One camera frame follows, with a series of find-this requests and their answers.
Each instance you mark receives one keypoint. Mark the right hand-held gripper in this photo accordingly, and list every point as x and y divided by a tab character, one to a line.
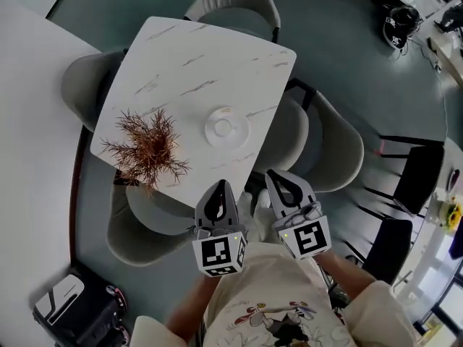
307	237

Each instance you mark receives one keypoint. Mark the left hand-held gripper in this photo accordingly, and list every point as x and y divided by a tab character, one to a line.
217	253

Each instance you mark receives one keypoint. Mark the white saucer plate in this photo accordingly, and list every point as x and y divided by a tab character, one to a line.
240	130

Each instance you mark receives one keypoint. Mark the person's right forearm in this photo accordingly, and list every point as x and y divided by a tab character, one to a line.
347	273

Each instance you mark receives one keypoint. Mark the person's left forearm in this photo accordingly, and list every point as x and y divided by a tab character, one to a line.
188	309

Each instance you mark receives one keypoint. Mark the person's left white shoe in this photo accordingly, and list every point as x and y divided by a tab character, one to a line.
246	210

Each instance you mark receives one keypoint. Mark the person's white shoe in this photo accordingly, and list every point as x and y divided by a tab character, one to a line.
262	215
246	210

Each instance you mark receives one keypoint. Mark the person's right white shoe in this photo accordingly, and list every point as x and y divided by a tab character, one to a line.
262	215

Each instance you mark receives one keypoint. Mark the person's cream printed shirt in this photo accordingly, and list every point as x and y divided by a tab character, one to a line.
282	287

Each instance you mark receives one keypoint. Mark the dried brown plant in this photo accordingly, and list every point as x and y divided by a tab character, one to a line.
148	150

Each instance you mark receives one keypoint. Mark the black equipment stand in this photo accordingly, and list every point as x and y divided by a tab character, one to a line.
336	291

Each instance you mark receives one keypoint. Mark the long grey table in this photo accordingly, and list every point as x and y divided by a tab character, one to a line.
430	251

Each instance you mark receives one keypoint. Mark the white marble dining table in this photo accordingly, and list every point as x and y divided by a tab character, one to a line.
202	60

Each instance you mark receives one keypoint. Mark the sunflower vase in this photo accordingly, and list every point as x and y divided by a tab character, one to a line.
452	215

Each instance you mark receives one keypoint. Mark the black equipment case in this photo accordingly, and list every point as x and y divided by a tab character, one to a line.
87	313

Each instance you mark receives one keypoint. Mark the plate with purple food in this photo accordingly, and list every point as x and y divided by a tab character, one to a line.
454	180

